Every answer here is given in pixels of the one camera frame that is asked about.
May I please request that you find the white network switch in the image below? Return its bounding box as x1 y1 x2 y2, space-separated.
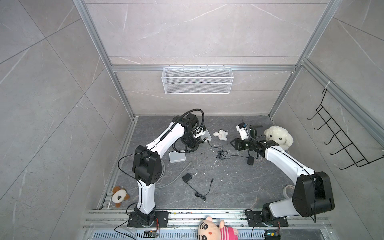
201 129 212 143
169 152 186 163

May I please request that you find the black power adapter with plug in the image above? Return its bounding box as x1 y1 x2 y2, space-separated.
208 141 255 166

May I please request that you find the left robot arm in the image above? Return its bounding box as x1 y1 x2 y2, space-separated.
117 109 206 226

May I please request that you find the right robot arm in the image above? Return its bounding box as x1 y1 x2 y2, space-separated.
231 138 335 226

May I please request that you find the small white plush toy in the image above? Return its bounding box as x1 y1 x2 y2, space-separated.
213 130 229 141

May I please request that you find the black power adapter near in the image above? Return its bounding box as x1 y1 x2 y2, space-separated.
182 173 214 201

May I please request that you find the large white plush dog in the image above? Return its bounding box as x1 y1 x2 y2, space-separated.
264 126 294 151

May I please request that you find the roll of tape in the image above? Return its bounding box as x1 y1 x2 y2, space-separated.
283 185 295 199

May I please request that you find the brown white plush toy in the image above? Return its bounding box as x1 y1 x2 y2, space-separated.
112 186 130 208

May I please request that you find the pink striped cartoon doll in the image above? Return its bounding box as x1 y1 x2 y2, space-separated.
197 217 239 240

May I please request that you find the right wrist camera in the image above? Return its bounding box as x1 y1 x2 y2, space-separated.
236 123 250 140

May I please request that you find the grey cable bundle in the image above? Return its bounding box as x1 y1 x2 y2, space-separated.
155 160 193 190

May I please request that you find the white wire mesh basket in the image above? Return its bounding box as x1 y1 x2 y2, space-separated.
162 67 234 95

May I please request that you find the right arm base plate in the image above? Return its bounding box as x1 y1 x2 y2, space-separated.
244 209 289 227

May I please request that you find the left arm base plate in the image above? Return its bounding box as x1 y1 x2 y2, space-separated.
127 211 169 228

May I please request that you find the black wire hook rack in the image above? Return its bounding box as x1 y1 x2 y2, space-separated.
307 89 384 170

